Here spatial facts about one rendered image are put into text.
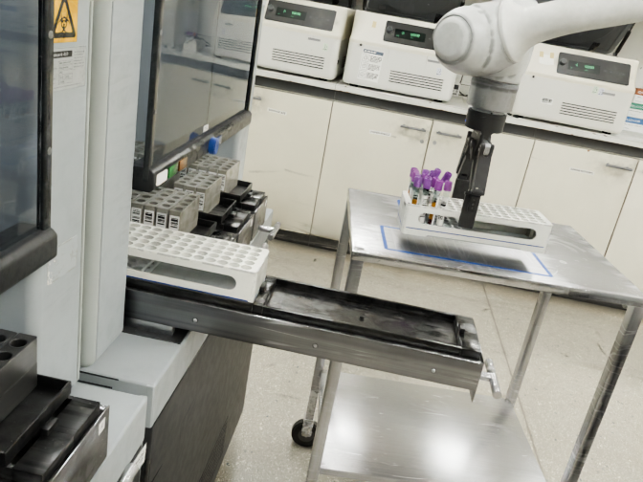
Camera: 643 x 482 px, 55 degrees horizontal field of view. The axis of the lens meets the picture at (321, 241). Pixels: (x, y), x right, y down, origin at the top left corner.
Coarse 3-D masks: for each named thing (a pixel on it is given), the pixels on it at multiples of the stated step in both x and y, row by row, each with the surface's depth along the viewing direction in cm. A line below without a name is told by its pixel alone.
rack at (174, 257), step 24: (144, 240) 96; (168, 240) 97; (192, 240) 98; (216, 240) 100; (144, 264) 99; (168, 264) 102; (192, 264) 92; (216, 264) 91; (240, 264) 93; (264, 264) 97; (192, 288) 93; (216, 288) 93; (240, 288) 92
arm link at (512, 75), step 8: (496, 0) 112; (512, 0) 110; (520, 0) 109; (528, 0) 110; (528, 56) 113; (520, 64) 112; (528, 64) 115; (504, 72) 111; (512, 72) 112; (520, 72) 114; (496, 80) 114; (504, 80) 114; (512, 80) 114; (520, 80) 116
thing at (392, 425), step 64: (384, 256) 119; (448, 256) 125; (512, 256) 132; (576, 256) 139; (640, 320) 123; (320, 384) 171; (384, 384) 176; (512, 384) 178; (320, 448) 136; (384, 448) 150; (448, 448) 154; (512, 448) 159; (576, 448) 136
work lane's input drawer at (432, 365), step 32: (128, 288) 93; (160, 288) 93; (288, 288) 102; (320, 288) 102; (160, 320) 94; (192, 320) 93; (224, 320) 92; (256, 320) 92; (288, 320) 92; (320, 320) 92; (352, 320) 96; (384, 320) 97; (416, 320) 99; (448, 320) 101; (320, 352) 92; (352, 352) 92; (384, 352) 91; (416, 352) 90; (448, 352) 91; (480, 352) 90; (448, 384) 91
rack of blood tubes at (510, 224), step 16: (400, 208) 129; (416, 208) 122; (432, 208) 122; (448, 208) 123; (480, 208) 127; (496, 208) 128; (512, 208) 130; (400, 224) 126; (416, 224) 123; (448, 224) 127; (480, 224) 133; (496, 224) 133; (512, 224) 123; (528, 224) 123; (544, 224) 123; (464, 240) 124; (480, 240) 124; (512, 240) 124; (528, 240) 124; (544, 240) 124
